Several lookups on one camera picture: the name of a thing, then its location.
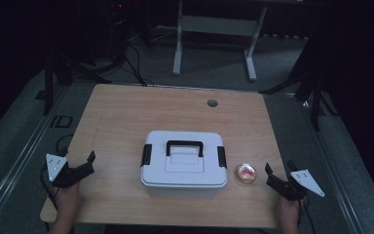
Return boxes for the person's left hand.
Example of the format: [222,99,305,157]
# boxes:
[53,182,81,225]

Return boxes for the black floor bracket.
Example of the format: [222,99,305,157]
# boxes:
[49,114,74,129]

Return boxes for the white plastic storage box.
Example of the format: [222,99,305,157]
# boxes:
[146,185,221,198]

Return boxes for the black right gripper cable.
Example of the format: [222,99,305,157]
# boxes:
[295,194,317,234]

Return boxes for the person's right hand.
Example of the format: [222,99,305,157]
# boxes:
[278,194,302,226]

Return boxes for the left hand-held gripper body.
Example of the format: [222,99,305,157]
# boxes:
[46,153,95,189]

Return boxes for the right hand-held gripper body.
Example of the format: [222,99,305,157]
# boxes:
[266,169,325,202]

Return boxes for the white metal stand frame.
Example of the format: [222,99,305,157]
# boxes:
[171,0,269,83]

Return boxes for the round gold tin red centre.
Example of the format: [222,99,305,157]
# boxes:
[235,163,258,185]

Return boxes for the black metal stand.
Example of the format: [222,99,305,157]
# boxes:
[258,38,339,132]
[43,45,112,117]

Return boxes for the metal floor rail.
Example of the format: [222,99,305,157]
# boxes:
[0,85,71,225]
[296,94,366,234]

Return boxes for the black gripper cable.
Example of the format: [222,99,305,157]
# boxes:
[39,162,60,211]
[295,194,317,234]

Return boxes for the black looped floor cable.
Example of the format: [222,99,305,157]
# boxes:
[55,134,75,156]

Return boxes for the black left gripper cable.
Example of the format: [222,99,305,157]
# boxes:
[39,162,60,211]

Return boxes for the black floor cables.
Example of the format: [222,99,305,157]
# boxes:
[122,43,156,88]

